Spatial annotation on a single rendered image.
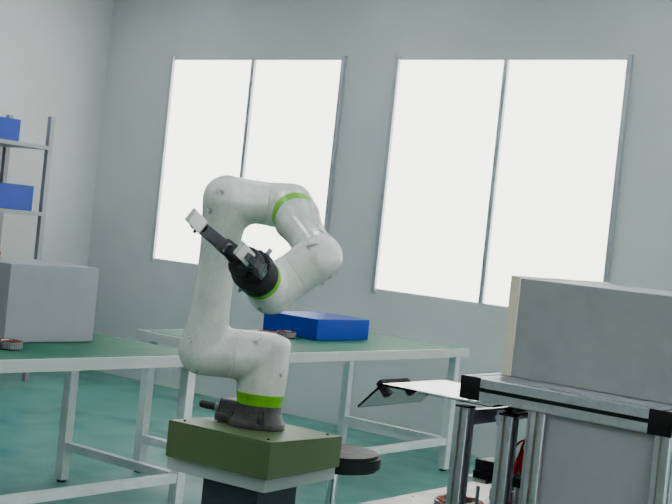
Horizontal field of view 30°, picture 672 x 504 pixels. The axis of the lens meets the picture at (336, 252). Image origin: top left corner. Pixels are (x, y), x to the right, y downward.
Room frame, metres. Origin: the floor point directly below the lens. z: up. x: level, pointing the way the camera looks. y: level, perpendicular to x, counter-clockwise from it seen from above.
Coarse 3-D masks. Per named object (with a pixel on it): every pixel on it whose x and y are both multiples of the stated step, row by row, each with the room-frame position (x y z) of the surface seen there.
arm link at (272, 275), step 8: (264, 256) 2.66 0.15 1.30; (272, 264) 2.67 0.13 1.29; (272, 272) 2.66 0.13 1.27; (264, 280) 2.64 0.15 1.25; (272, 280) 2.67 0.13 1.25; (240, 288) 2.67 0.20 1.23; (248, 288) 2.65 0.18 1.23; (256, 288) 2.65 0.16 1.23; (264, 288) 2.66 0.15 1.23; (272, 288) 2.69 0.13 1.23; (256, 296) 2.69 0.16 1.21
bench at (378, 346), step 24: (144, 336) 6.43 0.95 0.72; (168, 336) 6.33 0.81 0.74; (384, 336) 7.66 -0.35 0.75; (312, 360) 6.22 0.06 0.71; (336, 360) 6.39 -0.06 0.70; (360, 360) 6.56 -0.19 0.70; (456, 360) 7.40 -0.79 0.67; (144, 384) 6.46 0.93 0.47; (144, 408) 6.45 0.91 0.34; (144, 432) 6.46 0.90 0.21; (336, 432) 7.90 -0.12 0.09; (408, 432) 7.57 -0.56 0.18; (144, 456) 6.48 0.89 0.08
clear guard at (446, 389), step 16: (384, 384) 2.57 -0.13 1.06; (400, 384) 2.60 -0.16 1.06; (416, 384) 2.63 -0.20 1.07; (432, 384) 2.66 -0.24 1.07; (448, 384) 2.69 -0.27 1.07; (368, 400) 2.61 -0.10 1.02; (384, 400) 2.66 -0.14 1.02; (400, 400) 2.72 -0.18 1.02; (416, 400) 2.78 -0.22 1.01; (464, 400) 2.46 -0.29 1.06
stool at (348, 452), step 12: (348, 444) 4.73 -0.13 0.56; (348, 456) 4.48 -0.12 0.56; (360, 456) 4.51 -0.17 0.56; (372, 456) 4.53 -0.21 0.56; (336, 468) 4.42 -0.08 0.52; (348, 468) 4.43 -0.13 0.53; (360, 468) 4.45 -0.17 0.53; (372, 468) 4.49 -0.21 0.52; (336, 480) 4.57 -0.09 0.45; (336, 492) 4.57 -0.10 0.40
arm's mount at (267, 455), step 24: (168, 432) 3.18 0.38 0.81; (192, 432) 3.14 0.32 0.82; (216, 432) 3.10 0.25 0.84; (240, 432) 3.11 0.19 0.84; (264, 432) 3.17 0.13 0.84; (288, 432) 3.22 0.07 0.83; (312, 432) 3.28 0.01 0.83; (192, 456) 3.13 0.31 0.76; (216, 456) 3.09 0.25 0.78; (240, 456) 3.05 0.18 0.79; (264, 456) 3.01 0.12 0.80; (288, 456) 3.07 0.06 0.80; (312, 456) 3.17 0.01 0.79; (336, 456) 3.26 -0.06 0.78
